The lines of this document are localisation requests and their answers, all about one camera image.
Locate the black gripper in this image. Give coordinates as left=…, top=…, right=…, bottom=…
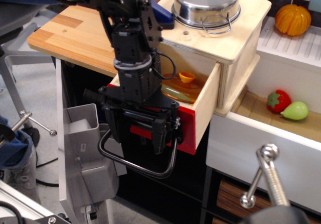
left=83, top=84, right=182, bottom=155

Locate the red-fronted wooden drawer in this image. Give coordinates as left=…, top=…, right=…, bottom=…
left=107, top=43, right=223, bottom=156

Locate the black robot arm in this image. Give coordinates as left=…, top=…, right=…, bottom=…
left=57, top=0, right=179, bottom=154

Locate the plywood box cabinet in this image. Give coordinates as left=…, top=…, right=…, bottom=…
left=162, top=0, right=271, bottom=116

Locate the orange transparent pot lid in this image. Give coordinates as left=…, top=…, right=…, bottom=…
left=162, top=72, right=204, bottom=104

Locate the blue bar clamp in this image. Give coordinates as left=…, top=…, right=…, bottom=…
left=151, top=0, right=175, bottom=30

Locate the wooden table board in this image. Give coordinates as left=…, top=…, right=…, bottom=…
left=27, top=6, right=117, bottom=77

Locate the silver clamp screw left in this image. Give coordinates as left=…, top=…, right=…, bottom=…
left=12, top=110, right=57, bottom=137

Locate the silver clamp screw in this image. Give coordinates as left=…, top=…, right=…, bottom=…
left=12, top=110, right=57, bottom=137
left=240, top=143, right=290, bottom=209

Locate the silver clamp screw right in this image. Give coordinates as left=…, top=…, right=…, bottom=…
left=240, top=143, right=290, bottom=209

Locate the blue jeans leg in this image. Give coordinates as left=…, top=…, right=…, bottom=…
left=1, top=130, right=33, bottom=170

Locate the red plastic strawberry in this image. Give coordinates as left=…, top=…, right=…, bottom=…
left=267, top=89, right=292, bottom=113

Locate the stainless steel pot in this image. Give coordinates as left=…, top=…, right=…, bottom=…
left=172, top=0, right=241, bottom=35

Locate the white toy sink unit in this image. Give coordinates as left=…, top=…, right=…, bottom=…
left=206, top=18, right=320, bottom=212

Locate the green plastic pear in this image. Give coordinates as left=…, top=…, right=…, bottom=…
left=280, top=101, right=309, bottom=120

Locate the orange plastic pumpkin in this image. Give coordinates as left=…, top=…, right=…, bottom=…
left=275, top=4, right=311, bottom=36

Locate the black metal drawer handle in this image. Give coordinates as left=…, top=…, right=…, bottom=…
left=97, top=130, right=178, bottom=179

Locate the grey metal bracket stand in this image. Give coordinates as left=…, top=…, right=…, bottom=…
left=58, top=103, right=127, bottom=223

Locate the black floor cable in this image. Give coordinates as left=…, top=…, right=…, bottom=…
left=35, top=151, right=60, bottom=187

